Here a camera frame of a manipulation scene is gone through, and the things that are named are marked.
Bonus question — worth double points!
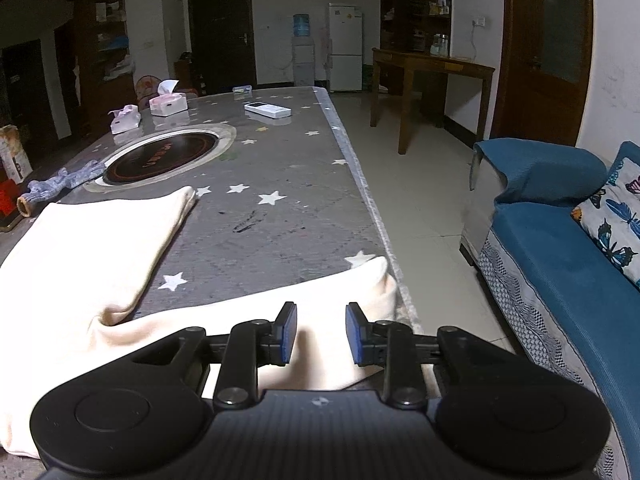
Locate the butterfly print cushion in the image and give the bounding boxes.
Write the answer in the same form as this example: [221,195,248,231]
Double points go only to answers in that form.
[571,157,640,291]

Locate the small pink tissue pack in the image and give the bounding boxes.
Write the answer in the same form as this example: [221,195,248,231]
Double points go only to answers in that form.
[109,104,142,135]

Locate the cream garment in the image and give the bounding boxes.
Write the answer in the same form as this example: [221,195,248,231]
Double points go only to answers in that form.
[0,186,399,459]

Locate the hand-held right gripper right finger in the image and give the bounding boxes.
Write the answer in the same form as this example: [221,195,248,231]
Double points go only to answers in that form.
[345,302,511,409]

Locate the grey star-printed tablecloth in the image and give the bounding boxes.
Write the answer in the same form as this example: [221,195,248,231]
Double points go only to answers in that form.
[0,86,426,480]

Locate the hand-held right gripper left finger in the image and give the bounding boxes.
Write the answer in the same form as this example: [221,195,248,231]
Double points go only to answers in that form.
[131,301,299,409]

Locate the blue grey rag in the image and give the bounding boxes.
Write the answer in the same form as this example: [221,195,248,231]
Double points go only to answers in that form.
[16,160,106,218]

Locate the white water dispenser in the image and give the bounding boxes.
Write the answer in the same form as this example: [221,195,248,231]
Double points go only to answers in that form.
[292,35,316,88]

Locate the dark arched wooden cabinet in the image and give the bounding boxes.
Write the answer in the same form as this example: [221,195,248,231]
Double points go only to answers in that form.
[0,0,136,156]

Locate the round black induction cooktop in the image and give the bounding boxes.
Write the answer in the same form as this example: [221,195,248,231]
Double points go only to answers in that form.
[82,122,237,193]

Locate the blue sofa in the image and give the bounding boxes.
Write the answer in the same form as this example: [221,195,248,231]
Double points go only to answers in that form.
[460,137,640,480]

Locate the dark door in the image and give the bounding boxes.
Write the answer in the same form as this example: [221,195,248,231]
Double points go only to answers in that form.
[187,0,258,97]

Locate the floral patterned chair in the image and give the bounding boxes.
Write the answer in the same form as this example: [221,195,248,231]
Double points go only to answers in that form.
[135,75,163,111]

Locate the wooden side table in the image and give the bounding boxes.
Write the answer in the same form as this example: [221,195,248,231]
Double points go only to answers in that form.
[371,47,496,156]

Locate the brown wooden door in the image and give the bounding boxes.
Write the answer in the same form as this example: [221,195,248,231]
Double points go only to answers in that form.
[492,0,596,147]

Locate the wooden shelf cabinet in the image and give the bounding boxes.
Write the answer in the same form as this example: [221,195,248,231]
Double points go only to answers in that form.
[379,0,453,93]

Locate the pink white tissue box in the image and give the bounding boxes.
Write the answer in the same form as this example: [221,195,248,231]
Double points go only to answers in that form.
[149,79,188,117]

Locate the white refrigerator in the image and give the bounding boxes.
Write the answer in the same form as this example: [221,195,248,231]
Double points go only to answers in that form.
[327,2,363,93]

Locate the white remote control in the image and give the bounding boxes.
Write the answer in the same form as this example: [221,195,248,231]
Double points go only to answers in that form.
[244,101,292,120]

